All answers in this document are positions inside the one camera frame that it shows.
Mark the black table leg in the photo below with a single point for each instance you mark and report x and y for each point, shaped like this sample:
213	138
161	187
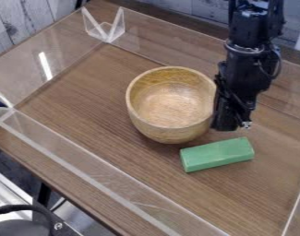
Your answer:
45	194

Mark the grey metal base plate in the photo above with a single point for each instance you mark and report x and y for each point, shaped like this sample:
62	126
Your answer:
64	229

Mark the green rectangular block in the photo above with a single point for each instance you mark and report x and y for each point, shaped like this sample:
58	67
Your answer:
216	154

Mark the clear acrylic front wall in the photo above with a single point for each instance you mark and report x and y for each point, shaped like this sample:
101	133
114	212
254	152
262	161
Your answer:
122	202

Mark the brown wooden bowl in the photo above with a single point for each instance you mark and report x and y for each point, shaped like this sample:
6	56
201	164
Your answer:
169	101

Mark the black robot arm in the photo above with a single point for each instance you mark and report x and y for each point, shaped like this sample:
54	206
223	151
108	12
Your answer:
256	21

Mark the clear acrylic corner bracket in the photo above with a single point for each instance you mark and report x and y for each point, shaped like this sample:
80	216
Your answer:
105	31

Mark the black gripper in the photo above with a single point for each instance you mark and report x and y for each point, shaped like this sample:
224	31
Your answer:
246	75

